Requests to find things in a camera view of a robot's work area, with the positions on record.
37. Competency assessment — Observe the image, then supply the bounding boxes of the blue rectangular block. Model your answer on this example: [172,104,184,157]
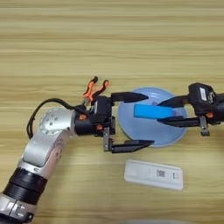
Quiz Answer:
[133,103,174,120]

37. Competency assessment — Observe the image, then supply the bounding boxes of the white rectangular remote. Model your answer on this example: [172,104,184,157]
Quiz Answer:
[123,158,185,192]

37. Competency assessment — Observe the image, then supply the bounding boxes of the left black box white label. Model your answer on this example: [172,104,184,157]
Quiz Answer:
[90,95,113,125]

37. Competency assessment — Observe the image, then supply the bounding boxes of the right black box white label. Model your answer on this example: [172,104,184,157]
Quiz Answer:
[187,82,217,109]

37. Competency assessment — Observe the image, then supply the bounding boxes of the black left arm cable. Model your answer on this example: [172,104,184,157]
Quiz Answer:
[26,97,88,140]

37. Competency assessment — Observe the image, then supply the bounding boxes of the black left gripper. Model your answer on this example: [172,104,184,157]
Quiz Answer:
[73,91,156,154]

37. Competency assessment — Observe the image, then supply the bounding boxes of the orange black pliers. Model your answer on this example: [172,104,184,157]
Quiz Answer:
[82,76,110,108]

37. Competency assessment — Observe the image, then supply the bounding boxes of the black box white label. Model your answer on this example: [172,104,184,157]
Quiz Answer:
[187,82,217,109]
[90,95,113,125]

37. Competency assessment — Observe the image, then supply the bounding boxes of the light blue round plate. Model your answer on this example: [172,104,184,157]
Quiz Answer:
[116,87,189,148]

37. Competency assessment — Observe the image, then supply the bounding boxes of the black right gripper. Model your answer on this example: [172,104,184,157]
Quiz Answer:
[157,93,224,137]

